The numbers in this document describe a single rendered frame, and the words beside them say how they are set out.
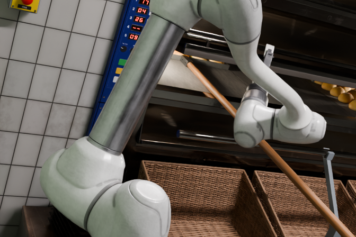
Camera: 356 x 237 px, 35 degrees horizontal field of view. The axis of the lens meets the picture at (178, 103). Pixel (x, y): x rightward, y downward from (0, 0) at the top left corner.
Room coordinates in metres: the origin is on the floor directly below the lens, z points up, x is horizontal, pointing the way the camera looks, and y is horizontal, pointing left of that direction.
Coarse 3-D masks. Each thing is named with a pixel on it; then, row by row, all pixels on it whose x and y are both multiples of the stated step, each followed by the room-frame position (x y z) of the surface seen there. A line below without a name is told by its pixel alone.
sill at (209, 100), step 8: (160, 88) 2.24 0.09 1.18; (168, 88) 2.28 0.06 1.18; (176, 88) 2.31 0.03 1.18; (152, 96) 2.22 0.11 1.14; (160, 96) 2.23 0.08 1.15; (168, 96) 2.25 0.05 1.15; (176, 96) 2.27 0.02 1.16; (184, 96) 2.29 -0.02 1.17; (192, 96) 2.30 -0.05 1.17; (200, 96) 2.32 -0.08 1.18; (208, 96) 2.35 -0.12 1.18; (224, 96) 2.43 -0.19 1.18; (208, 104) 2.35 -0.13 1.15; (216, 104) 2.37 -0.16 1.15; (232, 104) 2.40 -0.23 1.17; (272, 104) 2.56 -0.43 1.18; (320, 112) 2.71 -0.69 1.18; (328, 120) 2.68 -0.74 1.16; (336, 120) 2.70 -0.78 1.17; (344, 120) 2.72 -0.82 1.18; (352, 120) 2.77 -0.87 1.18; (352, 128) 2.76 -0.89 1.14
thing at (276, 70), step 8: (176, 48) 2.15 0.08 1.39; (184, 48) 2.09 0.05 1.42; (200, 56) 2.12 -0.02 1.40; (208, 56) 2.14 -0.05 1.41; (216, 56) 2.16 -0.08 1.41; (224, 56) 2.18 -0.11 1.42; (280, 72) 2.31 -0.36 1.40; (288, 72) 2.33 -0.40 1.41; (296, 72) 2.35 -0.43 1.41; (304, 72) 2.37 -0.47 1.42; (320, 80) 2.41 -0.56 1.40; (328, 80) 2.43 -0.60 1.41; (336, 80) 2.46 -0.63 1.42
